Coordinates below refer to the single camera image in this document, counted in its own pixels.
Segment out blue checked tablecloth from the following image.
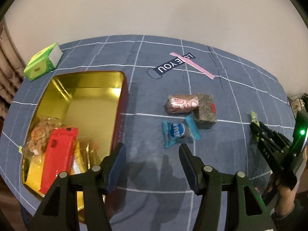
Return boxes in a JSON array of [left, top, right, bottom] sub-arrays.
[[1, 35, 295, 230]]

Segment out red snack packet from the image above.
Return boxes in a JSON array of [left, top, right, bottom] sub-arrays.
[[40, 127, 78, 194]]

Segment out beige patterned curtain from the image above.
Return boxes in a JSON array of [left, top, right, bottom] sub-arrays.
[[0, 21, 25, 119]]

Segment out floral box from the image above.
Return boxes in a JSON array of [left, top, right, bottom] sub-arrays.
[[287, 97, 306, 117]]

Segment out yellow snack bag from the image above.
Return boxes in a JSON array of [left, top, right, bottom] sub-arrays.
[[24, 138, 100, 197]]

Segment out green cartoon snack packet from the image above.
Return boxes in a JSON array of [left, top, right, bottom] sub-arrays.
[[250, 111, 259, 141]]

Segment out grey seaweed snack block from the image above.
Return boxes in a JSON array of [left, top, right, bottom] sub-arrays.
[[193, 93, 217, 129]]

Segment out blue candy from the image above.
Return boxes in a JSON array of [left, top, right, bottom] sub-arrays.
[[162, 115, 201, 149]]

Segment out person's right hand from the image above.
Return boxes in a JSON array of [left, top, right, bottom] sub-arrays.
[[267, 173, 299, 217]]

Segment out clear bag fried twists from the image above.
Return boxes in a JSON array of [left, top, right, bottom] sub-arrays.
[[27, 116, 62, 155]]

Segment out pink candy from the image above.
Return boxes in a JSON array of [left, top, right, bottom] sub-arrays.
[[165, 94, 199, 114]]

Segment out green tissue pack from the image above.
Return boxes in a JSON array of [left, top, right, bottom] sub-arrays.
[[24, 42, 63, 81]]

